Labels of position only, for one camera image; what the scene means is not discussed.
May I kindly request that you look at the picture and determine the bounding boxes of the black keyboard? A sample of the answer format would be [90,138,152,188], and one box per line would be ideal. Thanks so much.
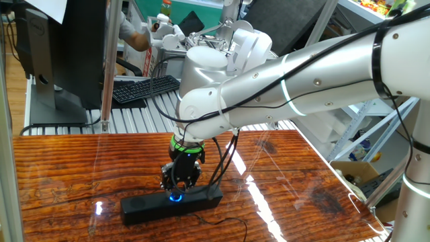
[112,74,182,104]

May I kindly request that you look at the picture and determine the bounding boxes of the white haptic control device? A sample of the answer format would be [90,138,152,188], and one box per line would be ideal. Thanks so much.
[140,13,236,51]

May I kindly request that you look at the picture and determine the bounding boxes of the black flat device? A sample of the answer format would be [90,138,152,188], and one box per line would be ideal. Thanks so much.
[359,167,406,202]

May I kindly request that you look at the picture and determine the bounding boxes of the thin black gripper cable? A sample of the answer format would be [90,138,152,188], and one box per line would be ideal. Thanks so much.
[201,129,241,199]

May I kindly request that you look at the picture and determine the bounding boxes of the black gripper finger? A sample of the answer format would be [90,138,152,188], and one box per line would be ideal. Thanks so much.
[181,163,202,193]
[159,163,175,194]

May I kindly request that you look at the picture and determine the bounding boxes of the thin black speaker cable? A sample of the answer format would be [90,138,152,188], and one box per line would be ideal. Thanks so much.
[191,213,249,242]

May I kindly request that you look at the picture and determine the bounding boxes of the white paper sheet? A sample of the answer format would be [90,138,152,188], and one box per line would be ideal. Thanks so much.
[23,0,67,25]

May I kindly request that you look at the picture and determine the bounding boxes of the black computer monitor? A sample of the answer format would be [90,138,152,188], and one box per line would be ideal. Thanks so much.
[13,0,108,110]

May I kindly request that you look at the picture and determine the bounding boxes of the person's arm grey sleeve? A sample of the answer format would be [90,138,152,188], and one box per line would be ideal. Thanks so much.
[106,6,137,41]

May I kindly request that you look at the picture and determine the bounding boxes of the white rounded robot base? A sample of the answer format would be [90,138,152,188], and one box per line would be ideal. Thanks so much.
[226,19,273,73]

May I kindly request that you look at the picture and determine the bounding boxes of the white foam packing slab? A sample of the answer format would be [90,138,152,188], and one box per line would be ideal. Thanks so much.
[288,110,343,159]

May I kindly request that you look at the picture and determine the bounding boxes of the dark grey foam panel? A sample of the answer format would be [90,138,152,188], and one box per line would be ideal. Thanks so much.
[241,0,329,58]

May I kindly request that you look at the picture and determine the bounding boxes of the black speaker bar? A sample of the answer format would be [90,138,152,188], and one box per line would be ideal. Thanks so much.
[120,183,224,226]

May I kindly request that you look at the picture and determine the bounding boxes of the colourful snack packs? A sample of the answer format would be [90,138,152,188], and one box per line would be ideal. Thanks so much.
[361,0,392,14]

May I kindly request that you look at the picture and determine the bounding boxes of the white carton red print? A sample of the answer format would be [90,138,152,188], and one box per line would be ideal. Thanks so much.
[142,45,154,77]

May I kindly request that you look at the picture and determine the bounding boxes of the wood grain table mat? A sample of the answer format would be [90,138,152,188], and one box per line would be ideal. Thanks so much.
[12,130,390,242]

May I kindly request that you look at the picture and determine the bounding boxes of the bare person forearm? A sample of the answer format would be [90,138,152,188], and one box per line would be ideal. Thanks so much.
[126,30,151,52]

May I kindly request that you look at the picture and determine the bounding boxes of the black monitor cable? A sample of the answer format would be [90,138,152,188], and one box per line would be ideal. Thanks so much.
[19,116,101,136]

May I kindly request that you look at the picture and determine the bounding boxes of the silver metal case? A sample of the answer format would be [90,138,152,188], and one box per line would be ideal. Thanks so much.
[156,46,187,79]

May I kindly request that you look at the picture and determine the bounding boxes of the black tablet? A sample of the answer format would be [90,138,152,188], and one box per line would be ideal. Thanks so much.
[177,10,205,34]

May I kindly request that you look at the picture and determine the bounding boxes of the black chair armrest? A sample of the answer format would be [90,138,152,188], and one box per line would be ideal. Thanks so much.
[116,57,144,77]

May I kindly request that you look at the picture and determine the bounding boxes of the green drink bottle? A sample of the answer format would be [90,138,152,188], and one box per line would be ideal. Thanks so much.
[159,0,173,16]

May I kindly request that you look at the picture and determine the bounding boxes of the brown cardboard box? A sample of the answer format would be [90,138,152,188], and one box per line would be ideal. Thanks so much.
[331,160,407,225]

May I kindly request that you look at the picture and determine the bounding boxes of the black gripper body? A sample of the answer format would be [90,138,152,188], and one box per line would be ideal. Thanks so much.
[169,149,206,184]

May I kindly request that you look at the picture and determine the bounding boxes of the thick black camera cable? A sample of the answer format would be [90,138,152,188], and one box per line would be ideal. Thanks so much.
[149,3,430,124]

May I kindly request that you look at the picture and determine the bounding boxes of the white shelving rack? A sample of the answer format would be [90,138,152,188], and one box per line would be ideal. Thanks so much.
[325,0,421,162]

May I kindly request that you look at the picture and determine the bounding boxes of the grey monitor stand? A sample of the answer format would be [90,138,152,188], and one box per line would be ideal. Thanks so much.
[25,8,89,127]

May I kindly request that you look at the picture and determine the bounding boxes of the aluminium frame post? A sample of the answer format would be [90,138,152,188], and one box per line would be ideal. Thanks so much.
[0,50,24,242]
[364,157,413,209]
[99,0,122,134]

